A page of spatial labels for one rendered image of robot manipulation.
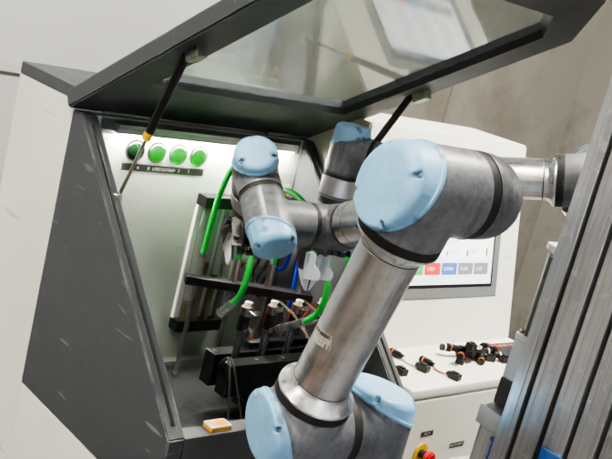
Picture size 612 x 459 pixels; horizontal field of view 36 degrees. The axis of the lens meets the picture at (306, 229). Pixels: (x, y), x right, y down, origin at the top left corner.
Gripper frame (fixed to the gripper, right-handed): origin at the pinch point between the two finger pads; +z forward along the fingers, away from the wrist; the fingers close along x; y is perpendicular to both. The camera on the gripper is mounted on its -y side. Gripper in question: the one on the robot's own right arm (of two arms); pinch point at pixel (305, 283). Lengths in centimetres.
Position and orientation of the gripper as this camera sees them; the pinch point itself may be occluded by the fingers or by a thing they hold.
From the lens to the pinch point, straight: 197.7
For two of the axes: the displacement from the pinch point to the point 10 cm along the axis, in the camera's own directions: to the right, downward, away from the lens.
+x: 7.3, 0.2, 6.9
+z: -2.4, 9.4, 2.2
